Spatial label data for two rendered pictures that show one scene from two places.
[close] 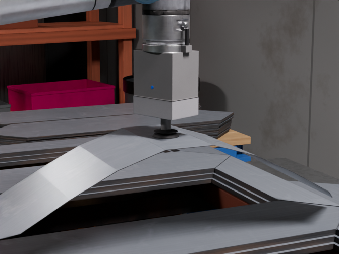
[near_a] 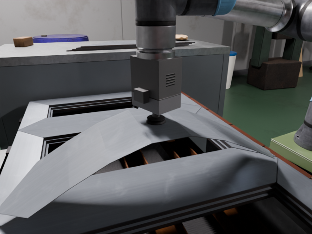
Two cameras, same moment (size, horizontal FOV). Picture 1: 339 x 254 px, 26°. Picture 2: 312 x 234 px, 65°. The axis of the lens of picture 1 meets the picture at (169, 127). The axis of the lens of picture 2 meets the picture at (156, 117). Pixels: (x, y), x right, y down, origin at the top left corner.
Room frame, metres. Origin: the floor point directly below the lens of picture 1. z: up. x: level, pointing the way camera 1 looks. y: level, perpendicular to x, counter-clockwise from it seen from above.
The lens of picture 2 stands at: (1.64, 0.05, 1.23)
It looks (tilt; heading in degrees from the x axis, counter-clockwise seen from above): 23 degrees down; 185
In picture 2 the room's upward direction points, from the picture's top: straight up
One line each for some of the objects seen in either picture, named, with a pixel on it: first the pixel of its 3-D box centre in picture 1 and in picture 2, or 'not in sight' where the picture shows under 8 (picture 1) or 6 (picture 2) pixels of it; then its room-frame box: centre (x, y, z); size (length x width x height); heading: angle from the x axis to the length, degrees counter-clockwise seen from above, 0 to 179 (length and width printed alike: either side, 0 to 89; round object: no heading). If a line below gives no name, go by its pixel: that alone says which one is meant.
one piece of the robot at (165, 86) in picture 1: (171, 78); (150, 79); (1.17, 0.00, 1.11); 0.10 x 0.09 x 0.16; 138
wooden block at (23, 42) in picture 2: not in sight; (23, 41); (0.18, -0.88, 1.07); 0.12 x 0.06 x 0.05; 7
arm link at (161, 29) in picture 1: (167, 28); (154, 38); (1.16, 0.00, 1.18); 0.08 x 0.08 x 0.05
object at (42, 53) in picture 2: not in sight; (113, 48); (0.10, -0.36, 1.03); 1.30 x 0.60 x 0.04; 114
